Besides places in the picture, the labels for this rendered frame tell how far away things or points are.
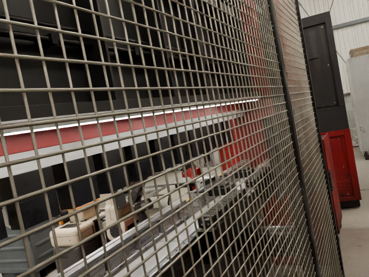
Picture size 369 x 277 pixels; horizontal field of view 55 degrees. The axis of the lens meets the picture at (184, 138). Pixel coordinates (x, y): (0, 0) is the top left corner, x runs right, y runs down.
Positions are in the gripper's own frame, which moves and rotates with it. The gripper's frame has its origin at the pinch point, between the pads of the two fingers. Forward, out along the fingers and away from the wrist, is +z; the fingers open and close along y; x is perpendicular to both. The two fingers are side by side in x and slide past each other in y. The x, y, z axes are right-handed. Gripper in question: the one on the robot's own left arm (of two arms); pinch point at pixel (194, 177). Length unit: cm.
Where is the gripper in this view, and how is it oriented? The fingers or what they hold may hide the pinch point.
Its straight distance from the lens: 242.6
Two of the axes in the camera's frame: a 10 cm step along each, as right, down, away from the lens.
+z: 5.6, 8.1, -1.7
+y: 4.6, -1.3, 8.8
